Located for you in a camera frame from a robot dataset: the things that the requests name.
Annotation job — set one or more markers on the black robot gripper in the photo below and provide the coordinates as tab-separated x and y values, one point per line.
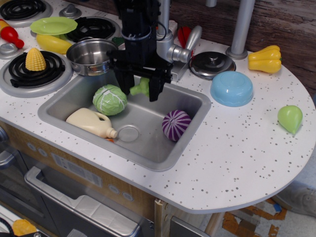
139	58

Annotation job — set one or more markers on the silver stove knob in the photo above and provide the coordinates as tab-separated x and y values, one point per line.
70	11
9	51

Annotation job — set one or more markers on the light green toy pear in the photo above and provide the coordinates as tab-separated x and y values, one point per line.
290	117

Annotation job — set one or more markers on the grey vertical support pole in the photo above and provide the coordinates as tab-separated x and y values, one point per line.
237	50

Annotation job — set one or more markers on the front black stove burner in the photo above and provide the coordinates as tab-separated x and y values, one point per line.
16	80

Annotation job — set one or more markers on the yellow toy corn cob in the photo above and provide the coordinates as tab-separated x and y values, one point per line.
35	61

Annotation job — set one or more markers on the back left stove burner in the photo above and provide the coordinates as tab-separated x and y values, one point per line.
22	13

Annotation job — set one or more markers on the silver stove knob back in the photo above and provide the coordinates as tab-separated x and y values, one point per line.
70	11

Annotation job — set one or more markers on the silver toy faucet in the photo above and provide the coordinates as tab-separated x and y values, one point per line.
166	48

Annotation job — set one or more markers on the small steel pan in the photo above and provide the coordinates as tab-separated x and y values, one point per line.
89	57

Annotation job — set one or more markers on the yellow toy banana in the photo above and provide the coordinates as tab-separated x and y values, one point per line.
53	44

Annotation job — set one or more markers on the purple striped toy onion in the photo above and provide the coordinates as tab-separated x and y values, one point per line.
175	123

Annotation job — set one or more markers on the light green plastic plate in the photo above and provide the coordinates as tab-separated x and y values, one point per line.
53	26

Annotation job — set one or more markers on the orange toy carrot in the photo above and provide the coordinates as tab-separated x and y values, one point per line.
118	41

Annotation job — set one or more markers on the silver stove knob left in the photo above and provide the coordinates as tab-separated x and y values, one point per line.
9	51

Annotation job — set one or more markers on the green toy broccoli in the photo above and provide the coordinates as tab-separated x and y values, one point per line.
141	88

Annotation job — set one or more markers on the grey toy sink basin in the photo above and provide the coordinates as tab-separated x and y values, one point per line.
140	135

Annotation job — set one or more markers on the red toy ketchup bottle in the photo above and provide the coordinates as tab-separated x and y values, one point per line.
10	35

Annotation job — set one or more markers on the cream toy milk jug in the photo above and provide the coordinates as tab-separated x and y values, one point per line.
93	122

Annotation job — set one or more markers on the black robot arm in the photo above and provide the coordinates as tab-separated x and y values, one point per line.
139	18

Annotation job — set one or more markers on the silver oven door handle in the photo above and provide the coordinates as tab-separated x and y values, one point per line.
80	215

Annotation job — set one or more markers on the green toy cabbage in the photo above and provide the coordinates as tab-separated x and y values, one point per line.
109	100

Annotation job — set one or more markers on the yellow toy bell pepper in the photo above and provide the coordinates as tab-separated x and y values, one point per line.
267	60

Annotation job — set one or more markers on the blue upturned plastic bowl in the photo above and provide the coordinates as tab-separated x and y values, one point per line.
232	89

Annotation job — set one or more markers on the red toy tomato slice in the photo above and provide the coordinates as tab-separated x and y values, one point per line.
183	35

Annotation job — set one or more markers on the yellow toy on floor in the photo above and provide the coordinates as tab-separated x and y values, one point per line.
23	227

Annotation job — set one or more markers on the steel pot lid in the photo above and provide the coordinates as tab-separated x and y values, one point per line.
207	65

